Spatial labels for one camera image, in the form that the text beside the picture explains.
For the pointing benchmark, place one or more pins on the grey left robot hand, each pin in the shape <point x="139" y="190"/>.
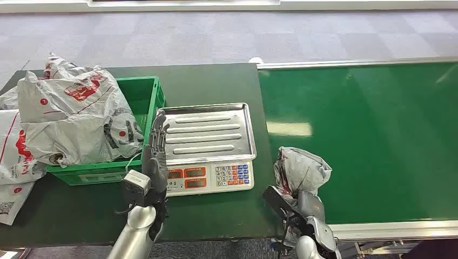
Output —
<point x="157" y="168"/>

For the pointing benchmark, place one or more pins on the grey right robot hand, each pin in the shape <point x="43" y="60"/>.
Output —
<point x="310" y="205"/>

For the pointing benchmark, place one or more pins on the small grey package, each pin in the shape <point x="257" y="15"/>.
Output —
<point x="302" y="169"/>

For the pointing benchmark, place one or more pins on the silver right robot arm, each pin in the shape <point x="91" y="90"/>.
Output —
<point x="322" y="236"/>

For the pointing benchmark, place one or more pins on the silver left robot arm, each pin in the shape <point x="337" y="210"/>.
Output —
<point x="134" y="236"/>

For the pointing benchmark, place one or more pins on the green plastic basket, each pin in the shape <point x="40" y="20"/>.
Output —
<point x="141" y="96"/>

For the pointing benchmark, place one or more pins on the electronic scale with steel tray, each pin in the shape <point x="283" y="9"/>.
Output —
<point x="211" y="143"/>

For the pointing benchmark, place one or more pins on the large grey red-printed courier bag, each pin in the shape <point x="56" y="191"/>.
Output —
<point x="71" y="121"/>

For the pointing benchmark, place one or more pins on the white courier bag red logo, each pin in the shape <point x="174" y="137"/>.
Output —
<point x="14" y="153"/>

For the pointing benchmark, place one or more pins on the white round conveyor cap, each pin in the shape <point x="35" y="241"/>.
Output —
<point x="255" y="60"/>

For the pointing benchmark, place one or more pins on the white courier bag QR code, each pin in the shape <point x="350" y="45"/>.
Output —
<point x="12" y="200"/>

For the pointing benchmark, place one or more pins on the plain grey courier bag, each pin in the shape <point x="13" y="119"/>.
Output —
<point x="9" y="100"/>

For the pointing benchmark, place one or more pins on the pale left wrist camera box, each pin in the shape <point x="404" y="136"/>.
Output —
<point x="136" y="184"/>

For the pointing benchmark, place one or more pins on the metal conveyor support frame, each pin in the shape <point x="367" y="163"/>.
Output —
<point x="379" y="247"/>

